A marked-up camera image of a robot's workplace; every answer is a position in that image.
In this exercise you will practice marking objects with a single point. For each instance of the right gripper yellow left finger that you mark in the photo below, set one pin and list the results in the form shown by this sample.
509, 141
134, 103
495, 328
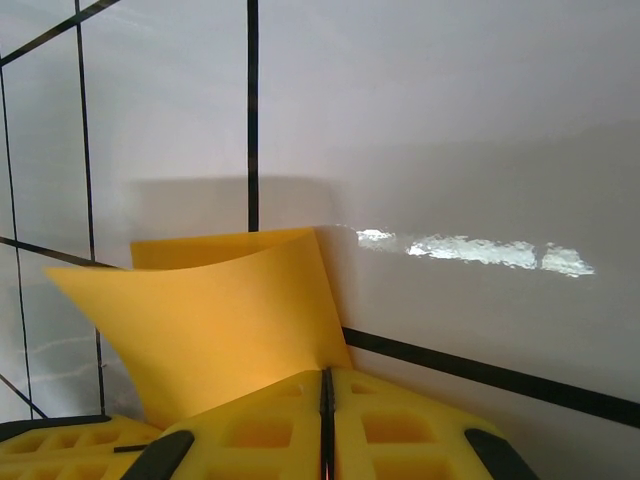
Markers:
250, 440

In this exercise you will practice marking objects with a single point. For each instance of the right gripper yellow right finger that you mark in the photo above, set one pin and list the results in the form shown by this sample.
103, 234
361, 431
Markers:
410, 440

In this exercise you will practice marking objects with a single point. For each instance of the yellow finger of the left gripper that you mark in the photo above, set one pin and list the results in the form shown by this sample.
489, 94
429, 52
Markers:
60, 467
70, 436

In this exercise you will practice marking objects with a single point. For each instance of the orange paper sheet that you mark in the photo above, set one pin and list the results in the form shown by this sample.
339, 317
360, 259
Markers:
225, 325

